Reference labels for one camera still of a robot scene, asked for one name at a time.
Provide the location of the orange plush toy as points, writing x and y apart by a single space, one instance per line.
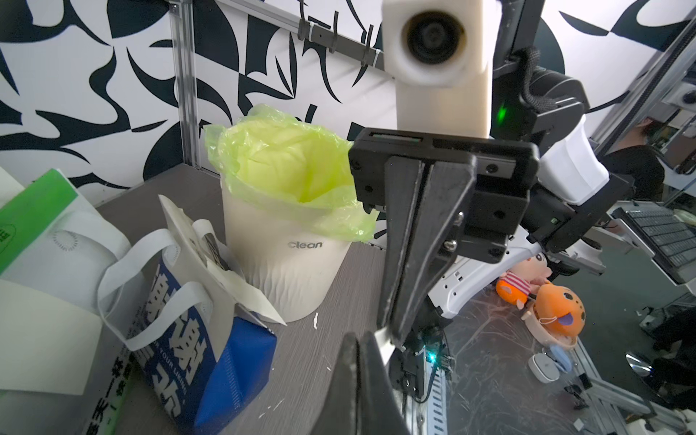
556 317

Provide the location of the white receipt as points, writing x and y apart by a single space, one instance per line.
47 345
385 344

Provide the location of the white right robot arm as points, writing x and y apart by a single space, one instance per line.
543 107

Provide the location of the white receipt on green bag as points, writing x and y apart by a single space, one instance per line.
47 345

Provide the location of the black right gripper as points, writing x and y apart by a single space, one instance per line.
444 196

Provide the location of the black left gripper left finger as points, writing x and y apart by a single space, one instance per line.
339 414

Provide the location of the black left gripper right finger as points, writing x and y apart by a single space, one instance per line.
377 410

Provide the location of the blue white takeout bag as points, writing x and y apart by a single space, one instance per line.
201 339

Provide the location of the green plastic bin liner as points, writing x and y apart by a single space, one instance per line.
296 171

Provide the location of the grey wall hook rail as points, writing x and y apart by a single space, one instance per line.
368 51

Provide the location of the black keyboard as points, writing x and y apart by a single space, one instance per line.
669 242

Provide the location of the cream ribbed trash bin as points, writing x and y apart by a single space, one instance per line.
293 268

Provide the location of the green white right takeout bag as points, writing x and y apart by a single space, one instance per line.
53 240

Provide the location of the pink striped plush toy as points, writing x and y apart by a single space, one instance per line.
521 282

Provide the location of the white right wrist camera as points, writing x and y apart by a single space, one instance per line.
440 54

